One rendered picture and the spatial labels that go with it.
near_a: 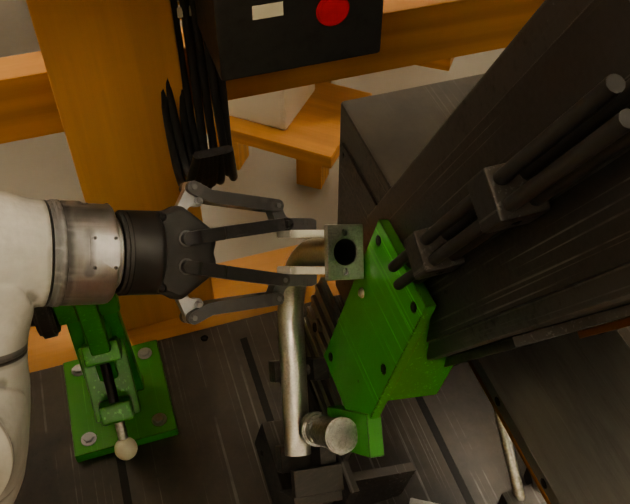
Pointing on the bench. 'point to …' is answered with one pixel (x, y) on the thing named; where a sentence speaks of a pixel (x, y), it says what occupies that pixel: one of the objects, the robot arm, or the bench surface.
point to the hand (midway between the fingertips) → (315, 251)
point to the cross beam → (449, 19)
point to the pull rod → (124, 448)
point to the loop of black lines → (196, 158)
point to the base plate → (216, 377)
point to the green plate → (383, 335)
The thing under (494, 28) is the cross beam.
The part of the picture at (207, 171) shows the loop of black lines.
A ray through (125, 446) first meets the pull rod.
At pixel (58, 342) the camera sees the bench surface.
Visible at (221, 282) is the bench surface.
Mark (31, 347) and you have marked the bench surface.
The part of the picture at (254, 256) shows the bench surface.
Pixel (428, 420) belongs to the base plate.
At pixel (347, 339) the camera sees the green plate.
